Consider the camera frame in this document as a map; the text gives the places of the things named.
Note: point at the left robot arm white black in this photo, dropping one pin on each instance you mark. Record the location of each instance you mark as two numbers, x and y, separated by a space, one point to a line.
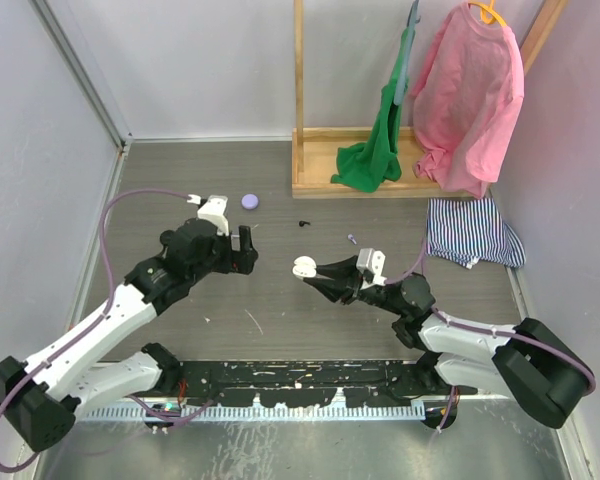
43 396

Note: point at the aluminium corner frame profile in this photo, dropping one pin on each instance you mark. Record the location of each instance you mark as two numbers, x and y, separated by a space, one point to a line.
65 33

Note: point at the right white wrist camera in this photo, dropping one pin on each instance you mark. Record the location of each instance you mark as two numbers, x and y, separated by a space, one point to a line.
370 264

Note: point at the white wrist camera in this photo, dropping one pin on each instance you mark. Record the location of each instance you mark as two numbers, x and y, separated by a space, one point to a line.
212 209
370 264

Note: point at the blue clothes hanger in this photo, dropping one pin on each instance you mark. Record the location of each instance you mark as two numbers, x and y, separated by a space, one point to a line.
405 53

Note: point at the pink t-shirt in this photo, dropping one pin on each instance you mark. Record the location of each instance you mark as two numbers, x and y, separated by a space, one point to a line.
466 103

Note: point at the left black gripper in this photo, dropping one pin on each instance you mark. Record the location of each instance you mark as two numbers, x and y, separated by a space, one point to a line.
236 260

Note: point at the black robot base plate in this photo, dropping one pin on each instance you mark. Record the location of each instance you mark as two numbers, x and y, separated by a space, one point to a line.
294 384

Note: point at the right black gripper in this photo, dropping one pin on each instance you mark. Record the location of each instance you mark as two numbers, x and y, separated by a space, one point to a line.
345 268

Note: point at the orange clothes hanger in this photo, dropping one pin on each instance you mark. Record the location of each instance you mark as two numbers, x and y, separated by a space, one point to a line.
488 14

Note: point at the white earbud charging case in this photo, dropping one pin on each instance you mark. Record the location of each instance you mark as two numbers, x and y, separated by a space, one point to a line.
304 267

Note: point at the wooden clothes rack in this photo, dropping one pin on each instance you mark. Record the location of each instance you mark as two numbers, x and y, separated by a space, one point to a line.
314 149

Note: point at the blue white striped cloth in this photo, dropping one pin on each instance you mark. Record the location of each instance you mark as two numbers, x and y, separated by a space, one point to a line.
467 232

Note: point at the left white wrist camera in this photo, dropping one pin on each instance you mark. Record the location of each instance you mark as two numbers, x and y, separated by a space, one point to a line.
212 209

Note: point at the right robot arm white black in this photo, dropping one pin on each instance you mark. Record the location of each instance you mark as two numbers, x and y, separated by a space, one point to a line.
526 362

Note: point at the black round earbud case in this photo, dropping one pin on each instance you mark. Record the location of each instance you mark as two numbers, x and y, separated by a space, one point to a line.
166 237

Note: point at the green cloth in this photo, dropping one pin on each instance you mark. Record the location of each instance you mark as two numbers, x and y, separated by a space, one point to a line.
364 166

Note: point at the slotted grey cable duct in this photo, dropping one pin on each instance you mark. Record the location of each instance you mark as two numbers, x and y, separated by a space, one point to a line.
128 411

